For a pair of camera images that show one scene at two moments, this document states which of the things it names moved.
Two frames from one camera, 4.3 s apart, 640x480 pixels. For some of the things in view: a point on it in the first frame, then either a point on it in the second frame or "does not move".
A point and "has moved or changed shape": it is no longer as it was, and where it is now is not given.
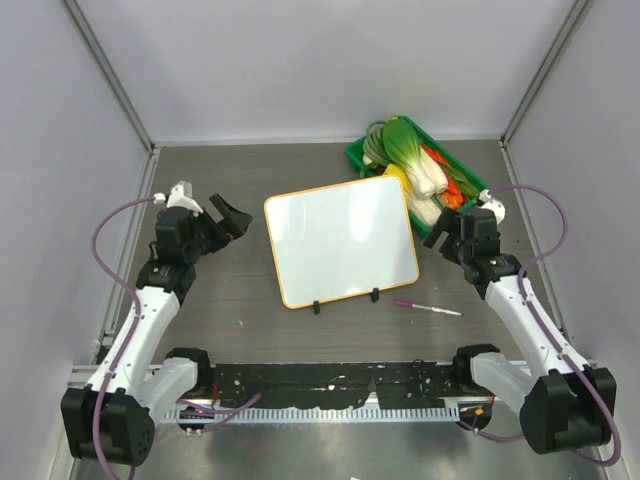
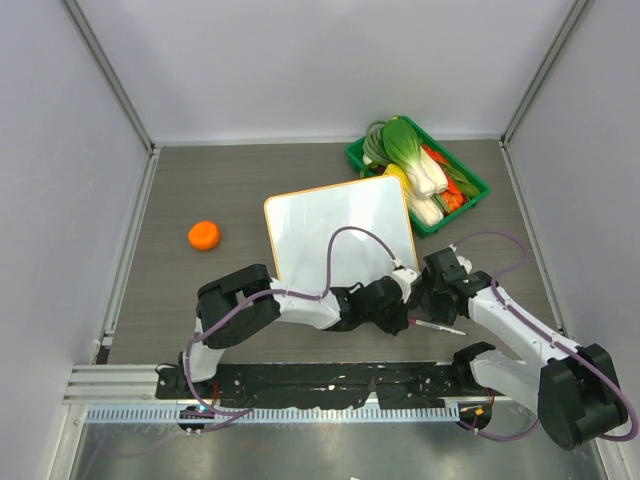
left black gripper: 235,222 -> 399,320
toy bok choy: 403,141 does not move
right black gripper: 451,221 -> 445,316
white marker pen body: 438,309 has moved or changed shape
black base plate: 394,385 does not move
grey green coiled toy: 374,144 does not move
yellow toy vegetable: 407,187 does not move
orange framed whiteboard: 341,239 does not move
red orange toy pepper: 452,196 does not move
